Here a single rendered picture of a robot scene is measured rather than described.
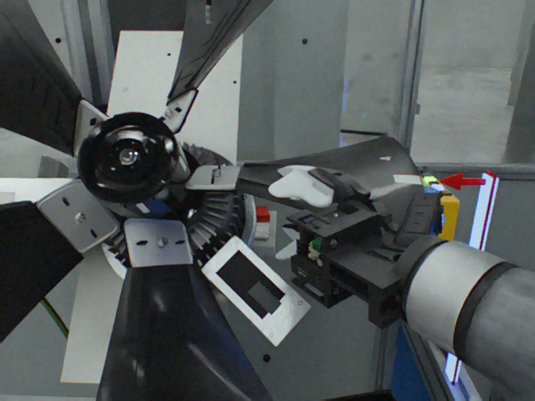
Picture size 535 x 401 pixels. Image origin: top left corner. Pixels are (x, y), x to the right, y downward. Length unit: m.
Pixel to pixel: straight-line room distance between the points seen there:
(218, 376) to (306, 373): 1.17
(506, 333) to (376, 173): 0.31
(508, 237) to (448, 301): 1.23
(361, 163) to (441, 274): 0.30
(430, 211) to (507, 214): 1.08
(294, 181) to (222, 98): 0.47
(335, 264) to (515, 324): 0.13
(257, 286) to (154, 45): 0.58
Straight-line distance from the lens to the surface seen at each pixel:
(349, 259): 0.34
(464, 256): 0.32
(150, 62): 0.95
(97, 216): 0.59
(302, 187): 0.43
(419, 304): 0.32
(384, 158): 0.59
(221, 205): 0.65
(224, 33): 0.63
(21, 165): 0.83
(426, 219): 0.40
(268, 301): 0.60
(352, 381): 1.72
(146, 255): 0.53
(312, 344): 1.60
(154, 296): 0.51
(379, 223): 0.39
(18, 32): 0.72
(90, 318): 0.80
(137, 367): 0.49
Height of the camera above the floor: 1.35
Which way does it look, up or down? 21 degrees down
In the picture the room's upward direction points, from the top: straight up
